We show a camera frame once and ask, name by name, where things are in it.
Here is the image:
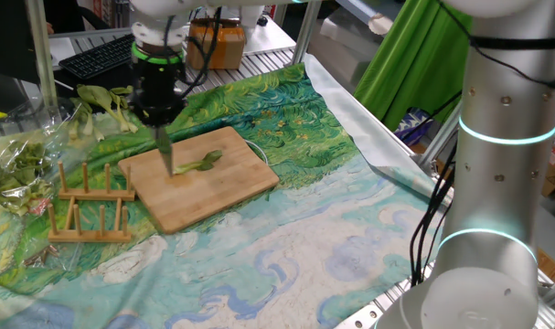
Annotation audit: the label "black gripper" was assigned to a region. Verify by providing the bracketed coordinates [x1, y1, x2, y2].
[130, 61, 187, 129]

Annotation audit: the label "steel kitchen knife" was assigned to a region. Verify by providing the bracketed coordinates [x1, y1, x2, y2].
[154, 125, 176, 178]

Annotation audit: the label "whole pakchoi, long stems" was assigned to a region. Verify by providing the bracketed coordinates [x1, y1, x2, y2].
[110, 85, 136, 111]

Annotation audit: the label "green pakchoi stalk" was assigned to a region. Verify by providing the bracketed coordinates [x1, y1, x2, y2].
[172, 149, 224, 175]

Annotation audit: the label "whole pakchoi, large leaf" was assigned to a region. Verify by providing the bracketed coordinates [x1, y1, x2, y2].
[77, 84, 139, 134]

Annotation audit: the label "whole pakchoi, pale stems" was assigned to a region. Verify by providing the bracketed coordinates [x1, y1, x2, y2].
[68, 97, 105, 142]

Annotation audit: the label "bamboo cutting board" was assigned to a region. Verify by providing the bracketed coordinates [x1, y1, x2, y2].
[117, 125, 281, 236]

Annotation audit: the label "black computer keyboard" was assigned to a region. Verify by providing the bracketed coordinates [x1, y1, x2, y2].
[59, 34, 135, 80]

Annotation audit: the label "cardboard box, orange tape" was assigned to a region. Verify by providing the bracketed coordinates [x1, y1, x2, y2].
[186, 17, 246, 70]

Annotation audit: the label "wooden peg rack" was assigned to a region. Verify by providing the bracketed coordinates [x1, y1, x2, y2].
[47, 160, 136, 243]

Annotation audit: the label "white paper sheet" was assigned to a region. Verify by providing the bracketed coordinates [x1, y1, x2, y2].
[48, 37, 80, 68]

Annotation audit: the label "chopped greens pile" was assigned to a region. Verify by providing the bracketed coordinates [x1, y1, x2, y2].
[0, 141, 54, 218]

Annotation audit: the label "painted landscape tablecloth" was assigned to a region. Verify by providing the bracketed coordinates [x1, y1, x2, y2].
[0, 61, 456, 329]

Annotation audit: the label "black monitor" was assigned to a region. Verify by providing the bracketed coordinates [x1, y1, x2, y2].
[0, 0, 43, 86]

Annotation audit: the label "clear plastic bag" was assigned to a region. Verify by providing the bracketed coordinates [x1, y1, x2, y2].
[0, 102, 112, 280]

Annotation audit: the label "green fabric curtain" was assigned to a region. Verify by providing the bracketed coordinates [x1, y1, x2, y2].
[353, 0, 473, 133]

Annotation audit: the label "blue patterned bag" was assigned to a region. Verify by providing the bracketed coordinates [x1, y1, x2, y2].
[394, 108, 436, 146]

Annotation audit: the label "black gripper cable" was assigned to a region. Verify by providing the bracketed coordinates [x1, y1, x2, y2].
[162, 6, 223, 100]

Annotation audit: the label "black cable bundle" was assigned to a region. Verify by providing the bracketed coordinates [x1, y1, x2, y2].
[409, 141, 459, 287]

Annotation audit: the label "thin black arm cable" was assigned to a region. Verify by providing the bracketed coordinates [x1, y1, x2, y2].
[436, 0, 555, 92]

